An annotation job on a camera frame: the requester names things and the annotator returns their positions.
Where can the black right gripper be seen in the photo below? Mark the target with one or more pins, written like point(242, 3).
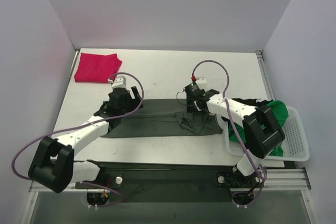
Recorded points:
point(191, 102)

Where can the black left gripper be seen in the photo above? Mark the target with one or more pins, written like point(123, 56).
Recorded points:
point(130, 98)

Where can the grey t shirt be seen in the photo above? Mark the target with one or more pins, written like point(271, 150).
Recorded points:
point(164, 117)

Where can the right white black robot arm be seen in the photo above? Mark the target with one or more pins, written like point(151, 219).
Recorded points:
point(249, 164)

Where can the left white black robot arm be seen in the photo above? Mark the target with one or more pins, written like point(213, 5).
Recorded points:
point(54, 164)

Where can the folded red t shirt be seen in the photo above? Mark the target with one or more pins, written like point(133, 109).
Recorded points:
point(94, 68)

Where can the green t shirt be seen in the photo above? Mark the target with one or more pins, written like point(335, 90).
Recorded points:
point(261, 132)

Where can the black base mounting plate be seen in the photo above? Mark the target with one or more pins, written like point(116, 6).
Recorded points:
point(136, 182)

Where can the white perforated plastic basket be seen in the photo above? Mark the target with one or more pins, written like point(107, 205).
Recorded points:
point(295, 145)

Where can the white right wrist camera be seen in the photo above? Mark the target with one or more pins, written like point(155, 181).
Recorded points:
point(200, 81)

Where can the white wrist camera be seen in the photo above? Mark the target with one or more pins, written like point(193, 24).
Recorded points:
point(200, 81)
point(118, 82)

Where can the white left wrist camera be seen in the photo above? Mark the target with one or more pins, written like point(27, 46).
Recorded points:
point(118, 82)

